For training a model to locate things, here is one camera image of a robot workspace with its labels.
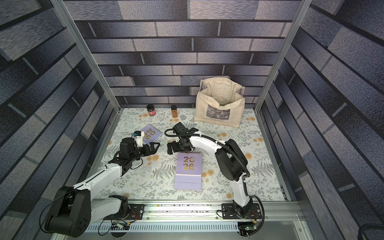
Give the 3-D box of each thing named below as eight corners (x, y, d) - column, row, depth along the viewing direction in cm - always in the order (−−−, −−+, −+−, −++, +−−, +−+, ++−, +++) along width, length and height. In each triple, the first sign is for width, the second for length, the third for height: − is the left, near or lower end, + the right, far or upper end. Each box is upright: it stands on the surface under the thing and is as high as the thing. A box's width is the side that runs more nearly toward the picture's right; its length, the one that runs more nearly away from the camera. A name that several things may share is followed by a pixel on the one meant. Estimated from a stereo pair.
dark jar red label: (147, 115, 118) (145, 108, 112) (150, 110, 122) (148, 103, 116) (154, 116, 117) (152, 109, 111) (156, 111, 121) (154, 104, 115)
